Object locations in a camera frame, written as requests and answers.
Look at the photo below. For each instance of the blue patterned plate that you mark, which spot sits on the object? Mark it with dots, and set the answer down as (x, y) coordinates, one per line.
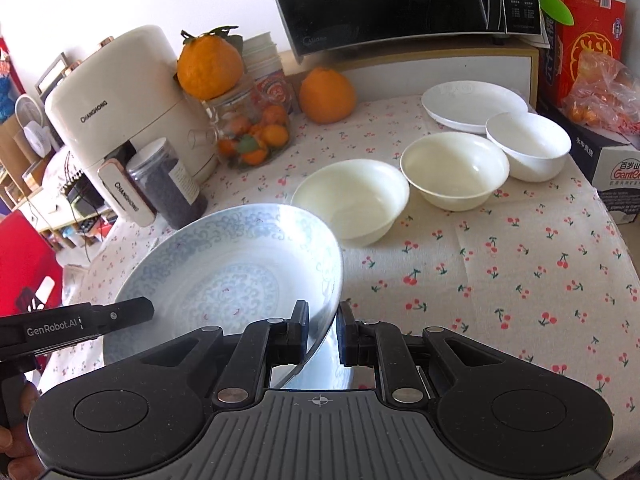
(225, 265)

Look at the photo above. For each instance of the black microwave oven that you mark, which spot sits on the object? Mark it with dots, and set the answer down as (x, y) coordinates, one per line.
(375, 0)

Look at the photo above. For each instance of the person's left hand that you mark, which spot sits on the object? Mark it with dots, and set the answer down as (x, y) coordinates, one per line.
(20, 470)

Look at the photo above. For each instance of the clear jar of dark beans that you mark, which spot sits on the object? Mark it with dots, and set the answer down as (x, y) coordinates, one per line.
(170, 185)

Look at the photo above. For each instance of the green plastic toy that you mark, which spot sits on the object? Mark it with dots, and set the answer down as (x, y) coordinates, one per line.
(555, 7)

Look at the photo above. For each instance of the glass jar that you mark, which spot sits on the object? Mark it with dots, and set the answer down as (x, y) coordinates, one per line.
(225, 110)

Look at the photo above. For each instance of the white bowl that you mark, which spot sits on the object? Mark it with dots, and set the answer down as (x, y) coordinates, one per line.
(530, 142)
(350, 205)
(452, 167)

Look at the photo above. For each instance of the white wood-trimmed cabinet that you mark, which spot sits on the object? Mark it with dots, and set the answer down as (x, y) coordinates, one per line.
(450, 72)

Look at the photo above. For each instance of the cherry print tablecloth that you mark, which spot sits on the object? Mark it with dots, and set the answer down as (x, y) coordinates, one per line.
(500, 270)

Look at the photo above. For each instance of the small white fan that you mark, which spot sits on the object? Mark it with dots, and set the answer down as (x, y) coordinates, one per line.
(35, 127)

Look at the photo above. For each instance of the plastic bag of oranges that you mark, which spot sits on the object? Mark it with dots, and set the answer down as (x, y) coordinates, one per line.
(605, 95)

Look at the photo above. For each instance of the pile of kumquats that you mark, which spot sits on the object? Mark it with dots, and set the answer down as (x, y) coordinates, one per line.
(272, 135)

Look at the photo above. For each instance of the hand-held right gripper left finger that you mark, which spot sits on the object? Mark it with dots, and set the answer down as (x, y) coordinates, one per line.
(300, 327)

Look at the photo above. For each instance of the navy and white carton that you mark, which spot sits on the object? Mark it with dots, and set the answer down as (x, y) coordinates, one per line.
(615, 170)

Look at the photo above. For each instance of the orange with leaves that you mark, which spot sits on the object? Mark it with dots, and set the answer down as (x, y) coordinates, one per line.
(207, 70)

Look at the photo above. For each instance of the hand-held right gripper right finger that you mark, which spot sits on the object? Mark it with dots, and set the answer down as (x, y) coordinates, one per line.
(343, 332)

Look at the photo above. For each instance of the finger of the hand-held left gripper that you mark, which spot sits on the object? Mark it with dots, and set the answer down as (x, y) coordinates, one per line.
(120, 314)

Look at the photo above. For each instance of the cream air fryer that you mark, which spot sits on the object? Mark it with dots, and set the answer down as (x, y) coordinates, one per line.
(125, 90)

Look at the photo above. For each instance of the red cardboard box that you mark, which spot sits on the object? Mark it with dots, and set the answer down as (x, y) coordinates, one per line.
(590, 35)

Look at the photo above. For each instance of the white plate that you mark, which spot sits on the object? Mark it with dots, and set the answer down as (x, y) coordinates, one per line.
(470, 102)

